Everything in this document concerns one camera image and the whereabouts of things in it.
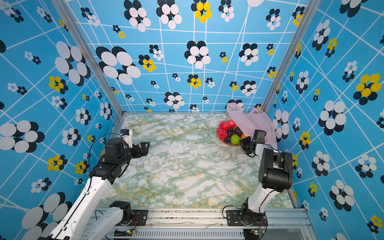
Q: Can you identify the red bell pepper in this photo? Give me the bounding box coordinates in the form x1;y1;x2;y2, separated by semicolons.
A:
216;129;228;140

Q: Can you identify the pink translucent plastic bag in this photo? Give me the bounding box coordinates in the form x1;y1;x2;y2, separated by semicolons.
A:
227;103;278;149

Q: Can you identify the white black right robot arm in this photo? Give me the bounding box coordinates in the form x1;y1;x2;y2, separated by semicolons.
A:
241;137;293;226

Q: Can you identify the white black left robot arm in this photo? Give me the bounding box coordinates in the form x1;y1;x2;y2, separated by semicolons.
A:
46;136;150;240

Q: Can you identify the beige wavy fruit bowl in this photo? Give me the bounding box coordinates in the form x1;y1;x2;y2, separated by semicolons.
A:
216;127;245;147

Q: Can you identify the dark brown mangosteen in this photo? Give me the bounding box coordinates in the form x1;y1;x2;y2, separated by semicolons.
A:
234;127;243;137

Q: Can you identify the dark purple grape bunch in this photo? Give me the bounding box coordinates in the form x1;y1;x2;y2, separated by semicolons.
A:
224;128;234;144

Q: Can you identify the pink red apple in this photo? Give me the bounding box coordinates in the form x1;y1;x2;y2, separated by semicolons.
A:
227;120;236;128

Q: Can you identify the red wrinkled apple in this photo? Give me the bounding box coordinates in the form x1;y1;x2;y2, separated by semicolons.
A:
219;121;230;131

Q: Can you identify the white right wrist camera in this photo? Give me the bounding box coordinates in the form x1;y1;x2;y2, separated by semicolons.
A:
253;130;267;144

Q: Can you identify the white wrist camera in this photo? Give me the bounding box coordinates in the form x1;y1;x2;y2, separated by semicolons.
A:
120;129;133;149
253;130;267;144

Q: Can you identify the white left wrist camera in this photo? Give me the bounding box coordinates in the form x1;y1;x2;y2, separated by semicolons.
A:
120;129;133;149

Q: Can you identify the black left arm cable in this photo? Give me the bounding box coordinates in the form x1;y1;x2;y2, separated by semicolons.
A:
88;133;122;181

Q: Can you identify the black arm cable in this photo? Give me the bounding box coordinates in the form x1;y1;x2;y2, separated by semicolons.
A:
88;133;122;181
221;204;244;220

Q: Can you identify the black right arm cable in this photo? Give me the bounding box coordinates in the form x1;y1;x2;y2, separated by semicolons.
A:
221;204;244;220

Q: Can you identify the right aluminium corner post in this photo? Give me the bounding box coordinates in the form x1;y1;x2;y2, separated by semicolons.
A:
262;0;321;112

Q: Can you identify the aluminium corner post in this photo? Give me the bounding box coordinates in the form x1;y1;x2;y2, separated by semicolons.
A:
52;1;124;118
262;0;321;112

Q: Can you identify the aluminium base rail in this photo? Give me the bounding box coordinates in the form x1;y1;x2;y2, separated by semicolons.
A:
102;207;317;240

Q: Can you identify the left aluminium corner post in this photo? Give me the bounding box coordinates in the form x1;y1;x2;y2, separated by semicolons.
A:
52;1;124;118

